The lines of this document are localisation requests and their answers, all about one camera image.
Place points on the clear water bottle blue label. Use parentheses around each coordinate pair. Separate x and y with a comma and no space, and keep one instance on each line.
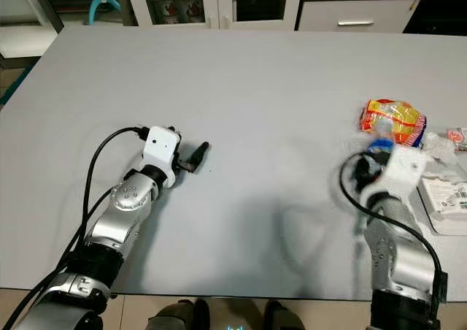
(381,134)

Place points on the white barcode paper packet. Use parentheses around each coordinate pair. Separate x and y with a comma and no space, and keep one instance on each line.
(445,202)

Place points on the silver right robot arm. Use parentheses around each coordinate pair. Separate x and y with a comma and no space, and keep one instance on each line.
(394,257)

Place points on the orange yellow snack bag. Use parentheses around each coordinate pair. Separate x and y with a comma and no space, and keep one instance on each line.
(401,118)

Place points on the crumpled clear plastic wrapper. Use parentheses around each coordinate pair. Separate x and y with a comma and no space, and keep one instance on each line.
(441,158)

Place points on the crumpled red white wrapper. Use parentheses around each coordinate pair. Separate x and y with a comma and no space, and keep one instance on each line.
(458,136)

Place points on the white glass door cabinet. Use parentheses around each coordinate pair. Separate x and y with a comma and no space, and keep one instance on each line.
(222,9)

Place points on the robot left leg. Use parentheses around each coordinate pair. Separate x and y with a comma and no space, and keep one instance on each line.
(179,317)

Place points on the robot leg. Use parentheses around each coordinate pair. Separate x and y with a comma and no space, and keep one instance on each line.
(281,319)
(179,317)

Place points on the white low shelf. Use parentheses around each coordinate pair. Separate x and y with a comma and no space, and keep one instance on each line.
(23,41)

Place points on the robot right leg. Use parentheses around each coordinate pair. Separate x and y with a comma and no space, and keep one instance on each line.
(281,319)

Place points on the teal plastic hook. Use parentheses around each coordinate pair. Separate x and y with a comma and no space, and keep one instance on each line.
(96,10)

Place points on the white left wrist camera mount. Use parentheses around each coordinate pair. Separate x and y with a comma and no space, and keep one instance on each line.
(162,147)

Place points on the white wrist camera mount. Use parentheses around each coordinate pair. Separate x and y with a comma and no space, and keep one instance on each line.
(405,169)
(162,147)

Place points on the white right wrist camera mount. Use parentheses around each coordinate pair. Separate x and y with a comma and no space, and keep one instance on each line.
(405,169)

